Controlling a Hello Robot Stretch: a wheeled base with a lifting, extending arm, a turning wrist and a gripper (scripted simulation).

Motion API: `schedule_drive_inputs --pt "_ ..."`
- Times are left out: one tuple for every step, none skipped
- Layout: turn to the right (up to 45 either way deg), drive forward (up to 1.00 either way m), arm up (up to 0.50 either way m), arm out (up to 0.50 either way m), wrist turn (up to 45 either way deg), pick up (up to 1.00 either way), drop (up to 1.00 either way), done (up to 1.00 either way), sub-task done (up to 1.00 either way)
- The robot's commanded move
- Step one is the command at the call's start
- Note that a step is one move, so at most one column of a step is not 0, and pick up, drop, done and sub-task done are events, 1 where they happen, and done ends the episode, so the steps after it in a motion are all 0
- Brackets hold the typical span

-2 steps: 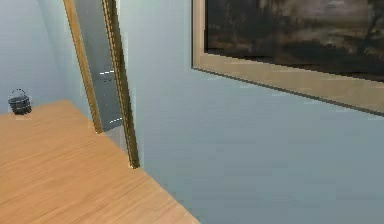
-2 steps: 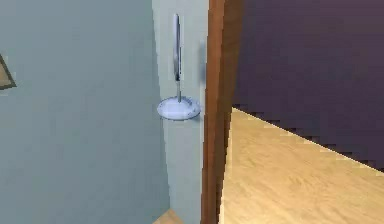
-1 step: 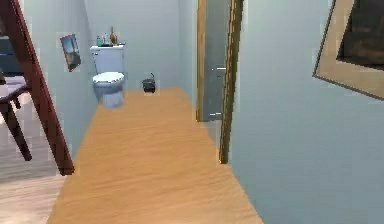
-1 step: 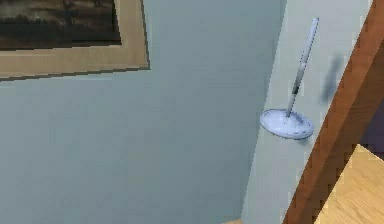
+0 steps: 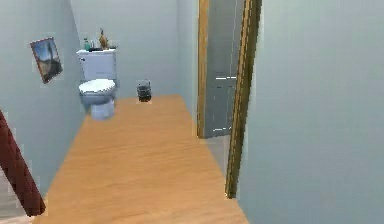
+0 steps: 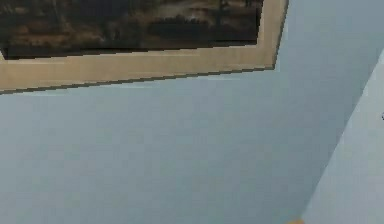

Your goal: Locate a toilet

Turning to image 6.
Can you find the dark painting in tan frame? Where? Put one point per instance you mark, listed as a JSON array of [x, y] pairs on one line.
[[133, 30]]

